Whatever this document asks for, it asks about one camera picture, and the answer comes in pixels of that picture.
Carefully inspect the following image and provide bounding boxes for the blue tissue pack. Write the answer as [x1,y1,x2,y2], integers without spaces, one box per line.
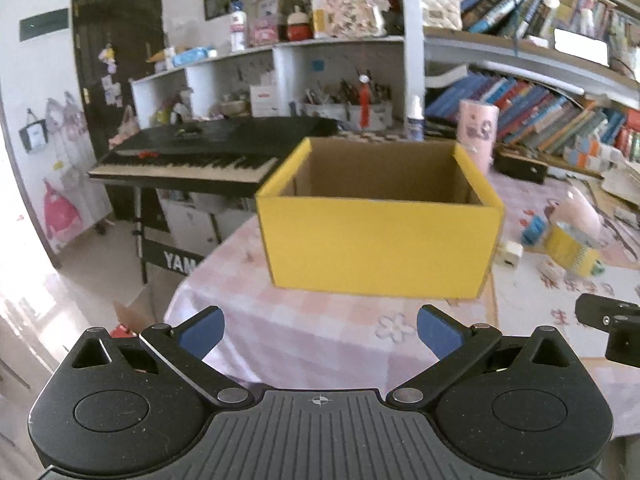
[172,47,217,69]

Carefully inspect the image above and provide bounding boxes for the pink backpack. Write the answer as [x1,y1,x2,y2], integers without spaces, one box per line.
[42,179,84,249]

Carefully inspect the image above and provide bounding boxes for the brown cardboard piece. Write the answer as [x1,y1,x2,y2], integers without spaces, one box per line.
[112,284,167,334]

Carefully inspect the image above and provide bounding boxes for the stack of papers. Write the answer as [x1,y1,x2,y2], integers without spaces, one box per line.
[599,160,640,197]

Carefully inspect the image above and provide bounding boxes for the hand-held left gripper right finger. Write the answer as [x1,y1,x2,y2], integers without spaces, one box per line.
[386,304,577,404]

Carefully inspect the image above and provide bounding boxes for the white lotion bottle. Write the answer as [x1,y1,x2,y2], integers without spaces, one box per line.
[229,2,249,54]

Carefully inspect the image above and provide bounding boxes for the black keyboard piano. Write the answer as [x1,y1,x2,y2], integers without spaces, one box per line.
[88,117,338,199]

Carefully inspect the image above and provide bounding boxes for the white quilted handbag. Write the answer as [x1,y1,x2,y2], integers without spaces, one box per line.
[418,0,464,31]

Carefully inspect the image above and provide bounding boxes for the pink jar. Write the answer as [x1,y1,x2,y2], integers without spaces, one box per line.
[249,22,279,49]

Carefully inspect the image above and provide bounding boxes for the printed desk mat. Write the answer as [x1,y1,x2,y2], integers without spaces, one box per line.
[492,180,640,362]

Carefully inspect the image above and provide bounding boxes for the green wall sign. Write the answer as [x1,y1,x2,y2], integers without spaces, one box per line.
[19,8,69,44]

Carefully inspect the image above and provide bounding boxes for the orange blue small boxes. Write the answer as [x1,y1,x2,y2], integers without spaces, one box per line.
[564,135,617,172]

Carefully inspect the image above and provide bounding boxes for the hanging tote bag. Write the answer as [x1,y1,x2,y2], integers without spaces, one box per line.
[18,109,49,152]

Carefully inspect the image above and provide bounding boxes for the pink cylindrical cup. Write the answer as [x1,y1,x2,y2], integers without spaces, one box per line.
[457,99,501,177]

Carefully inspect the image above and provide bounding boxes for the black picture frame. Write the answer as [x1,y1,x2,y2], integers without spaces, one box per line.
[203,0,236,22]

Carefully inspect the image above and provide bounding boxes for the red white doll jar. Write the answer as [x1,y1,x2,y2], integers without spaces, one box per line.
[285,5,314,42]

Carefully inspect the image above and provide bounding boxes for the black case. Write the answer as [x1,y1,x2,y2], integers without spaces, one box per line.
[494,152,549,184]

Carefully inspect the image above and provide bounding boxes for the red tassel pendant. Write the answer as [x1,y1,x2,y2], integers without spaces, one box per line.
[358,74,374,129]

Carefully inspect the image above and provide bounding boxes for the floral rabbit ornament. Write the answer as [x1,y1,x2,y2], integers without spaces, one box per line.
[324,0,392,39]

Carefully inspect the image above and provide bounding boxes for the yellow cardboard box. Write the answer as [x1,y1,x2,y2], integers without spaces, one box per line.
[255,137,505,299]

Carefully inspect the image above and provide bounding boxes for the blue toy block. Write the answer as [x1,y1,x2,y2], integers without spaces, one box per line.
[522,215,549,246]

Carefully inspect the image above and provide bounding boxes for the pink checked cloth desktop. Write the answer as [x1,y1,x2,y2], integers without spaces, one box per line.
[164,159,640,442]

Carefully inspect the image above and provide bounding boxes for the white pot of pens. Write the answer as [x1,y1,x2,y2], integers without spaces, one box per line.
[302,87,351,122]
[350,80,394,129]

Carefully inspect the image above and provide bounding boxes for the black door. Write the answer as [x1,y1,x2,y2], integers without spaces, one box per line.
[71,0,169,222]

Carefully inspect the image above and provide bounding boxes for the yellow white carton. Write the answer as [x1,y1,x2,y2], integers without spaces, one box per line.
[310,0,331,40]

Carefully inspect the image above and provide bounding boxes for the pink plush toy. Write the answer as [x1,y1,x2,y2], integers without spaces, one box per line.
[547,192,602,242]

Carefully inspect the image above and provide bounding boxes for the shelf of upright books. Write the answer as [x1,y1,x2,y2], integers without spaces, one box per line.
[450,0,640,67]

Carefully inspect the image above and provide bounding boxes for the white red carton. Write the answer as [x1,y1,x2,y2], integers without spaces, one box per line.
[249,84,277,119]

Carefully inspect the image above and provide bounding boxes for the leaning row of books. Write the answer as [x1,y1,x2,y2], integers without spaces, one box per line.
[425,72,640,162]

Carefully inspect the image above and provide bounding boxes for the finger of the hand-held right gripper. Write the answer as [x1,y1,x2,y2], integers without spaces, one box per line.
[574,293,640,329]

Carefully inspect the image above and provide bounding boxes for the black keyboard stand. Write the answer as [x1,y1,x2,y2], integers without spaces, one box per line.
[131,186,224,287]

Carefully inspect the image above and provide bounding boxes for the white screen device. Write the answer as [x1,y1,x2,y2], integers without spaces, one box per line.
[553,27,610,67]

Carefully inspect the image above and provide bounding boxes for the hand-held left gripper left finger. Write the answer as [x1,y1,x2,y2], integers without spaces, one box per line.
[69,305,252,407]

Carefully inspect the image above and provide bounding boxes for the white charger plug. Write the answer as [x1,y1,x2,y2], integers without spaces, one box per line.
[497,240,525,267]

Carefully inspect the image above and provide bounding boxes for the white curved shelf unit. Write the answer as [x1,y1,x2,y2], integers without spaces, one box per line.
[130,35,407,132]

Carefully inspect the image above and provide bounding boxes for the white spray bottle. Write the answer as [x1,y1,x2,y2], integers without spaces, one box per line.
[405,94,426,142]

